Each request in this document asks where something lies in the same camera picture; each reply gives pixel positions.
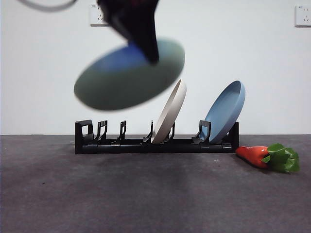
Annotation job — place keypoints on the orange toy carrot green leaves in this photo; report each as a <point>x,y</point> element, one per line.
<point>252,155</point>

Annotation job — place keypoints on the blue plate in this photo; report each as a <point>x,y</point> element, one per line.
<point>224,111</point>

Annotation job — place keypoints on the black plate rack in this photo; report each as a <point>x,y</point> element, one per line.
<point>170,148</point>

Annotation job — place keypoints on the white wall socket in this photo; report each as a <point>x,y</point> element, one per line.
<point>303,15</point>
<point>95,19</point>

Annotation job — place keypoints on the beige plate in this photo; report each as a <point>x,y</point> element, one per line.
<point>171,111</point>

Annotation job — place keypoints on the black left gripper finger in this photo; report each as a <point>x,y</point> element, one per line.
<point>116,19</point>
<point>145,31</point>

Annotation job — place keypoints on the green plate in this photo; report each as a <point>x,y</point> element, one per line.
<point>121,89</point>

